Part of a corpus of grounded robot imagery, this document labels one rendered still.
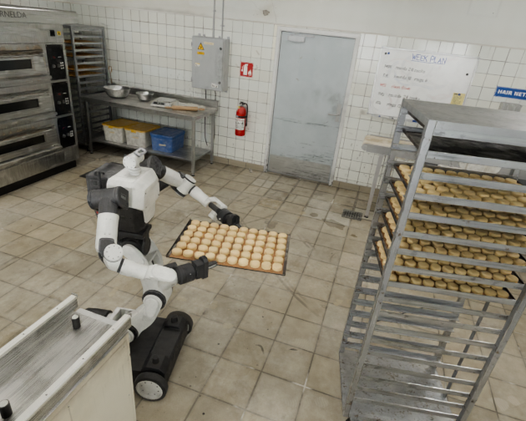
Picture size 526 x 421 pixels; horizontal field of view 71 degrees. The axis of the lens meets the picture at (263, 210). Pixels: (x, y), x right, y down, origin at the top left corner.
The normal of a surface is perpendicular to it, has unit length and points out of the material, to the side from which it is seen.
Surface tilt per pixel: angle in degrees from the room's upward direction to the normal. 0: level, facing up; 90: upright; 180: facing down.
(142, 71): 90
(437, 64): 90
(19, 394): 0
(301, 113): 90
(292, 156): 90
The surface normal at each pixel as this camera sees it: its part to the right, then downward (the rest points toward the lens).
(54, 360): 0.09, -0.89
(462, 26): -0.32, 0.40
